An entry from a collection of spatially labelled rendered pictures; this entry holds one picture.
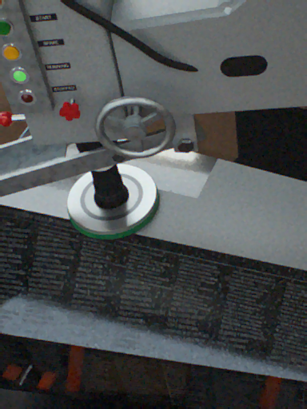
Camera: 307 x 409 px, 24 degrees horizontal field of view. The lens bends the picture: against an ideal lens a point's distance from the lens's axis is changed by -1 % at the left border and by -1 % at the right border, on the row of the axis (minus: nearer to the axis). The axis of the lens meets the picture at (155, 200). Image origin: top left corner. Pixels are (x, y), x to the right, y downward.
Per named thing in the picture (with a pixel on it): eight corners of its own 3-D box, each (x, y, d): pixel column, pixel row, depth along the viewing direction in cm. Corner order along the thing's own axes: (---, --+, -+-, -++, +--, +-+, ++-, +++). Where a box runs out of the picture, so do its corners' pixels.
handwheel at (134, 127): (181, 124, 141) (171, 64, 130) (180, 160, 135) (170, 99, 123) (106, 129, 143) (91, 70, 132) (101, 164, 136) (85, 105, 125)
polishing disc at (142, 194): (121, 154, 179) (120, 151, 178) (175, 198, 167) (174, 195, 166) (51, 200, 172) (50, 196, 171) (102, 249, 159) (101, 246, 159)
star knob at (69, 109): (83, 105, 134) (79, 89, 131) (81, 121, 131) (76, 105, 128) (64, 107, 134) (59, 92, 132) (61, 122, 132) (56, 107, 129)
